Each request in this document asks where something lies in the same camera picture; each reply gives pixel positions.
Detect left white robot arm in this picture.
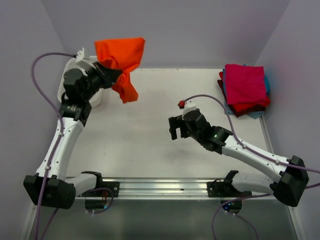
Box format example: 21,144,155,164
23,62,122,209

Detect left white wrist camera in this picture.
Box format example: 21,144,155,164
75,47,96,71

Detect white plastic basket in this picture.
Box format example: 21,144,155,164
57,58,106,108

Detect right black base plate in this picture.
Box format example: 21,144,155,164
206,180,252,198

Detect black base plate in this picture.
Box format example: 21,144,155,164
81,181,120,198
206,180,252,198

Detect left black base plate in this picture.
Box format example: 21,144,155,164
81,181,120,198

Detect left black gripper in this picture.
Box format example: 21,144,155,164
81,60,122,101

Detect dark red folded t shirt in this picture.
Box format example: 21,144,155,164
217,79,266,119

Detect aluminium mounting rail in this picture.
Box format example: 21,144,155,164
32,176,296,200

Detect orange t shirt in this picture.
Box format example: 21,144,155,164
94,37,145,104

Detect magenta folded t shirt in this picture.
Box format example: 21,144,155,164
223,64,267,105

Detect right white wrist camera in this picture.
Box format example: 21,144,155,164
177,100,197,119

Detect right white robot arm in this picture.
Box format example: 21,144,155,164
168,108,309,207

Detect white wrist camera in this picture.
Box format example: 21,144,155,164
177,100,197,119
75,47,96,71

